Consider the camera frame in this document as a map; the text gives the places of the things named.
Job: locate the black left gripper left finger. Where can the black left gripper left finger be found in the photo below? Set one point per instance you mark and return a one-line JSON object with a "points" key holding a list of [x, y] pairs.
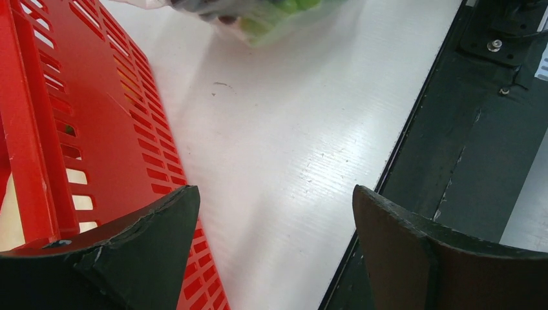
{"points": [[134, 262]]}

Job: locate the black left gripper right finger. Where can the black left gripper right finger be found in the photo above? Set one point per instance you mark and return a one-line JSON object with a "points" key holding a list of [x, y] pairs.
{"points": [[413, 262]]}

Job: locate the green grape bunch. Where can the green grape bunch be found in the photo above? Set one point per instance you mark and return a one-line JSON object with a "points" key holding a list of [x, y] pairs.
{"points": [[263, 17]]}

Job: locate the clear dotted zip top bag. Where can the clear dotted zip top bag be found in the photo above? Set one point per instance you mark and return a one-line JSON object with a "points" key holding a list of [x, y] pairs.
{"points": [[224, 15]]}

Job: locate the red plastic shopping basket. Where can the red plastic shopping basket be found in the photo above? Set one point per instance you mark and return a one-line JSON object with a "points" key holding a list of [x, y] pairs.
{"points": [[84, 137]]}

